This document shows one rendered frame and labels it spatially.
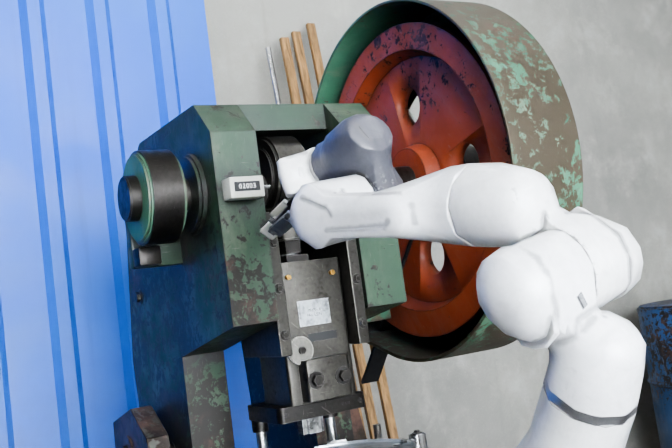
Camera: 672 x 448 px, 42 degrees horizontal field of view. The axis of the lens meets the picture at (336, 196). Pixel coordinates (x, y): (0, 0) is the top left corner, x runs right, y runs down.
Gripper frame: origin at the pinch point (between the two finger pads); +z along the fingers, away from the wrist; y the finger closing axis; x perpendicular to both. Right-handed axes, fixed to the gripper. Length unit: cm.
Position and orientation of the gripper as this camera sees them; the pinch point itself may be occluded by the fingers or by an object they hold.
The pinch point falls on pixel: (278, 220)
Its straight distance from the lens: 165.3
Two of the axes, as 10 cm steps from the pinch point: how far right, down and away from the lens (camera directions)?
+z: -4.2, 3.7, 8.3
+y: 4.1, -7.3, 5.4
